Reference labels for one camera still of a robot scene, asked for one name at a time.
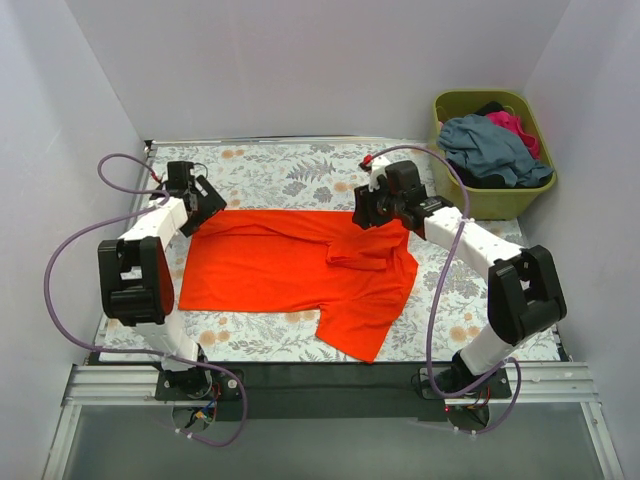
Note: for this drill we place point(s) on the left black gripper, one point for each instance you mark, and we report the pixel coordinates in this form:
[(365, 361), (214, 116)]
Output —
[(209, 201)]

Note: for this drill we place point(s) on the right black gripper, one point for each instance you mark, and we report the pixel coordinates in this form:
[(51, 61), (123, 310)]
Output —
[(365, 211)]

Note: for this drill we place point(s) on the orange t-shirt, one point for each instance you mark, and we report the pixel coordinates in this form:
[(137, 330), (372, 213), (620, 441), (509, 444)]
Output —
[(280, 261)]

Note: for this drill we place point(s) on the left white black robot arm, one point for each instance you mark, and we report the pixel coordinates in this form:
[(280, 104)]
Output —
[(135, 280)]

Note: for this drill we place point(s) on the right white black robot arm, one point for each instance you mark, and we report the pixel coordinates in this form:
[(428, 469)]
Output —
[(524, 294)]

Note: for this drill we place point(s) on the grey-blue t-shirt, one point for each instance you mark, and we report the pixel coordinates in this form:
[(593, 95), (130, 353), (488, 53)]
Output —
[(488, 156)]

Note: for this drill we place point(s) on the floral patterned table mat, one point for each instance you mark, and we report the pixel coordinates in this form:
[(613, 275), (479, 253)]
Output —
[(320, 176)]

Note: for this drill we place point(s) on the olive green plastic bin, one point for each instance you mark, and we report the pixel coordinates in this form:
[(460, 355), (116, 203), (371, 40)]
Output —
[(486, 203)]

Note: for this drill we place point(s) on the pink t-shirt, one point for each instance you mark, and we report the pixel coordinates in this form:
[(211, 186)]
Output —
[(514, 124)]

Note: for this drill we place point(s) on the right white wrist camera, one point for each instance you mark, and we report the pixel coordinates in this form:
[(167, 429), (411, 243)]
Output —
[(375, 167)]

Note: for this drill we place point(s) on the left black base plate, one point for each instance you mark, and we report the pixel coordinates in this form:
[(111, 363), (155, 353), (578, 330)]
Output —
[(220, 382)]

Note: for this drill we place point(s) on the aluminium frame rail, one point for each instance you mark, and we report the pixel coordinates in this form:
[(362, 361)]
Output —
[(137, 385)]

